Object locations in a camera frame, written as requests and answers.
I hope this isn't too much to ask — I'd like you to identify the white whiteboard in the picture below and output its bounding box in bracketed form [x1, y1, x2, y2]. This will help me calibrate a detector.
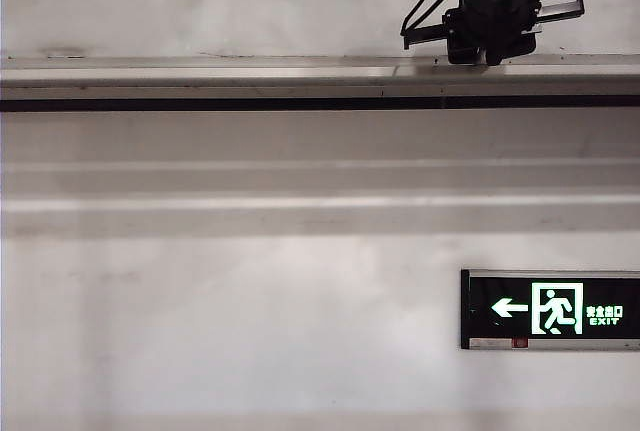
[0, 0, 640, 60]

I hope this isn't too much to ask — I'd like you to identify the aluminium whiteboard tray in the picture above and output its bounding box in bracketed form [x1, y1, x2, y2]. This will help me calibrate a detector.
[0, 54, 640, 114]

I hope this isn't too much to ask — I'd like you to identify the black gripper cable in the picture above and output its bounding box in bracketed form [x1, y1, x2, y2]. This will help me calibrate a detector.
[401, 0, 460, 38]

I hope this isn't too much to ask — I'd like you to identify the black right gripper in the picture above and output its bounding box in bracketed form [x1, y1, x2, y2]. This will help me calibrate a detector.
[402, 0, 586, 67]

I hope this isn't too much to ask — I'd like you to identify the black green exit sign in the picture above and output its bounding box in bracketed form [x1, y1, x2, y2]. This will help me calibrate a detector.
[460, 269, 640, 352]

